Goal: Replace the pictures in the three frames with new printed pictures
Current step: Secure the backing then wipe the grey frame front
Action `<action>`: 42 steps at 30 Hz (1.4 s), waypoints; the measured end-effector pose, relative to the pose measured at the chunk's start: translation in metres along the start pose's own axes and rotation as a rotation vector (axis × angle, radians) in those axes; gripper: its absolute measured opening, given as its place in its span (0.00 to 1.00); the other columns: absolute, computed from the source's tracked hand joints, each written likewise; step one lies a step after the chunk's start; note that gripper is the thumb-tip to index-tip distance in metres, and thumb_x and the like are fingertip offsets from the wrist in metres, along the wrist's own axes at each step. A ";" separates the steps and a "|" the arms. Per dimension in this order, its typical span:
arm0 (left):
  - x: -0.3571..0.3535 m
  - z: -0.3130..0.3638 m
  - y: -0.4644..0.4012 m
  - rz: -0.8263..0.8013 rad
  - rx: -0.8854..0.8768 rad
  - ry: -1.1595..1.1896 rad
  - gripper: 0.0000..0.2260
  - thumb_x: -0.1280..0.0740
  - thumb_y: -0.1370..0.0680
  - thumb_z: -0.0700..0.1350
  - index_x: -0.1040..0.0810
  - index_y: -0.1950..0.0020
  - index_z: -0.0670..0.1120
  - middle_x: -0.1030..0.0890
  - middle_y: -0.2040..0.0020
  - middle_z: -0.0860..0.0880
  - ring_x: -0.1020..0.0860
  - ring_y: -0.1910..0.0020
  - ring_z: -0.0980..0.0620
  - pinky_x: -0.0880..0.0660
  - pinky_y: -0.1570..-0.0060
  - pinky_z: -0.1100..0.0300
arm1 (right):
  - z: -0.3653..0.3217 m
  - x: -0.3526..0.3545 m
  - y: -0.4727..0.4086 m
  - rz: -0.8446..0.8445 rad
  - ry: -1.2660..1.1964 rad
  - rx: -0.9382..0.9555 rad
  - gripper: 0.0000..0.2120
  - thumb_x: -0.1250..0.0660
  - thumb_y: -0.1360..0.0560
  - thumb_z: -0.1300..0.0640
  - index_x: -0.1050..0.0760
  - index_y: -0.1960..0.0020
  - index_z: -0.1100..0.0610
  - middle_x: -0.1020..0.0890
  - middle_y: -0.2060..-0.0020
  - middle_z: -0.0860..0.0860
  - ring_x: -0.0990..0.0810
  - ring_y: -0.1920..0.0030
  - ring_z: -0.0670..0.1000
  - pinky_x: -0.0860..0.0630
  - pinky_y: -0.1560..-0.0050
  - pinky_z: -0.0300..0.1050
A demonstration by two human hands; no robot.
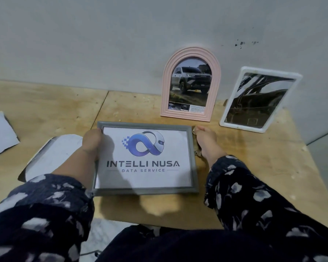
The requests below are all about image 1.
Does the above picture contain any dark logo print paper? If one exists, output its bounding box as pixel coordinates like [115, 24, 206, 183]
[0, 111, 20, 161]

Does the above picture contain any pink arched photo frame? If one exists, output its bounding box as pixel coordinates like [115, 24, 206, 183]
[160, 47, 221, 122]

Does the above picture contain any person's dark clothing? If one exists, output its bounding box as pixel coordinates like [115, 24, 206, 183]
[95, 223, 304, 262]

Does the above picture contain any person's right forearm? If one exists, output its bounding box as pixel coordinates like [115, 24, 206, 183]
[203, 154, 328, 262]

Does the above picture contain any person's right hand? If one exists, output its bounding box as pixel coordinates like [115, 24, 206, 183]
[194, 126, 227, 169]

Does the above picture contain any white picture frame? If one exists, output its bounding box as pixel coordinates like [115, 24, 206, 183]
[219, 66, 303, 134]

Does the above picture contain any dark print sheet face-down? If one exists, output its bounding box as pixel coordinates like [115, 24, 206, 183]
[17, 134, 84, 183]

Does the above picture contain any brown wiping cloth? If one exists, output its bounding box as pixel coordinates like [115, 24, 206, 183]
[191, 126, 203, 159]

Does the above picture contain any grey framed Intelli Nusa sign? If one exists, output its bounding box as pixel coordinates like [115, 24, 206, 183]
[91, 121, 199, 197]

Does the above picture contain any person's left forearm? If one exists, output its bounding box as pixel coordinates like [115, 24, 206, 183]
[0, 148, 100, 262]

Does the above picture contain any person's left hand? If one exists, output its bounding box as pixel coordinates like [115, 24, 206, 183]
[82, 128, 103, 161]

